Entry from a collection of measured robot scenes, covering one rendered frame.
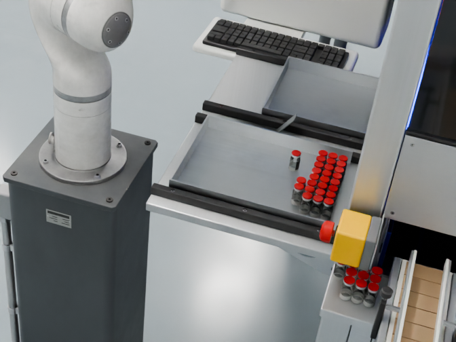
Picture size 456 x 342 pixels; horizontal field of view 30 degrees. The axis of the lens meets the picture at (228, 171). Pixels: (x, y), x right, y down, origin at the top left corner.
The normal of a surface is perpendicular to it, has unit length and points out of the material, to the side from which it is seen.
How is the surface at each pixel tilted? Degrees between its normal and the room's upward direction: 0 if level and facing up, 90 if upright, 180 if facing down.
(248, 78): 0
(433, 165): 90
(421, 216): 90
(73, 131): 90
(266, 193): 0
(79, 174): 0
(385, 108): 90
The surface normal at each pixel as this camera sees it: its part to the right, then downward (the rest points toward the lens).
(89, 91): 0.38, 0.59
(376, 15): -0.32, 0.56
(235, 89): 0.10, -0.78
